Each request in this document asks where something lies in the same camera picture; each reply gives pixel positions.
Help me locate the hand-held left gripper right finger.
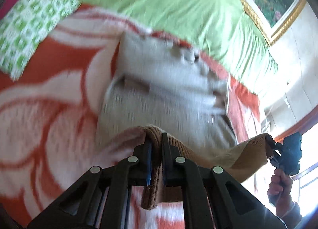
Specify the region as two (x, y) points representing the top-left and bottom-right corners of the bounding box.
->
(161, 133), (287, 229)

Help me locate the grey knit sweater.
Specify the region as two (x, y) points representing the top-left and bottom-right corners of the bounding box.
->
(96, 31), (275, 210)

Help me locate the green and white patterned pillow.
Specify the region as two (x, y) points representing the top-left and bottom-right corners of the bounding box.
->
(0, 0), (81, 82)

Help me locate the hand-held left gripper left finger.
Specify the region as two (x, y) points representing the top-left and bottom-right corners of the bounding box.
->
(27, 141), (153, 229)

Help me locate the orange and white blanket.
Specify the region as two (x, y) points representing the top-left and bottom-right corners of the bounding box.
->
(0, 3), (261, 229)

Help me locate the person's right hand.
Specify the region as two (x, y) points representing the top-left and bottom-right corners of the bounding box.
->
(268, 168), (294, 206)

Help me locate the person's right forearm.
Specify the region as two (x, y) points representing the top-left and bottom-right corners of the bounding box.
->
(275, 193), (303, 225)

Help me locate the light green duvet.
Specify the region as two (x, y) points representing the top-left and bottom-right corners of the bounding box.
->
(61, 0), (279, 95)

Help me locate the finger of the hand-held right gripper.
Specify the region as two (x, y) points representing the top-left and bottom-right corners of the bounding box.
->
(270, 140), (283, 157)

